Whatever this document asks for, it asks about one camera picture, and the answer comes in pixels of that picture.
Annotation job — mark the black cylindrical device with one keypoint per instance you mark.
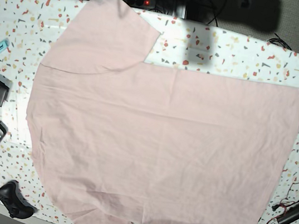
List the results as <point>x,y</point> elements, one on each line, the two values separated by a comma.
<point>296,211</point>

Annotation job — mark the power strip with red light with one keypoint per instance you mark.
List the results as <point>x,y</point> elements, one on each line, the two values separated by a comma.
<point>145,4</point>

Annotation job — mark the black game controller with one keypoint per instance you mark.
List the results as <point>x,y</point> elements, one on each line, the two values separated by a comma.
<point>16,205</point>

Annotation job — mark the pink T-shirt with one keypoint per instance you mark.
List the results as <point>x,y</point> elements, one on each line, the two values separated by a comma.
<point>119,141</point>

